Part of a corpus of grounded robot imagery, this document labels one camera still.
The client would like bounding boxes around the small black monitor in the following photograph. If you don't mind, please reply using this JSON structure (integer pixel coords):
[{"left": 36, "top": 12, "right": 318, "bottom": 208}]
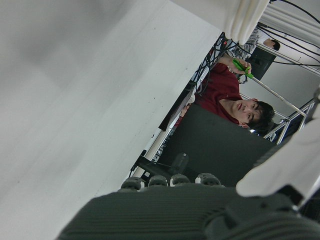
[{"left": 246, "top": 46, "right": 277, "bottom": 81}]

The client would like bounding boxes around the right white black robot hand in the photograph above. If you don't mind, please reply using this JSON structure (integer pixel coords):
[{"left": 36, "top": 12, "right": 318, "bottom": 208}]
[{"left": 57, "top": 117, "right": 320, "bottom": 240}]

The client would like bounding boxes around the person in patterned shirt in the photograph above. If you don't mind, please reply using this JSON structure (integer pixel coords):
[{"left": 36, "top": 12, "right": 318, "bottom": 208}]
[{"left": 224, "top": 26, "right": 281, "bottom": 61}]

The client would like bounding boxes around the person in red shirt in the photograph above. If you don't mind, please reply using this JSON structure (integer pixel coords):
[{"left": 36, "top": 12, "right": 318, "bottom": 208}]
[{"left": 174, "top": 53, "right": 276, "bottom": 136}]

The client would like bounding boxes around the large black monitor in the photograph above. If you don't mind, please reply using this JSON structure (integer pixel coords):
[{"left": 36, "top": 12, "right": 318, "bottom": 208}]
[{"left": 129, "top": 103, "right": 283, "bottom": 188}]

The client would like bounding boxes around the silver metal rod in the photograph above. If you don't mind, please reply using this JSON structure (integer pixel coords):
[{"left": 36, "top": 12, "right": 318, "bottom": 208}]
[{"left": 249, "top": 74, "right": 308, "bottom": 118}]

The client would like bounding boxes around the green hand tool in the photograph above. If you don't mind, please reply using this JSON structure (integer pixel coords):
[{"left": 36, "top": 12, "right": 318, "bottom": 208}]
[{"left": 232, "top": 58, "right": 253, "bottom": 79}]

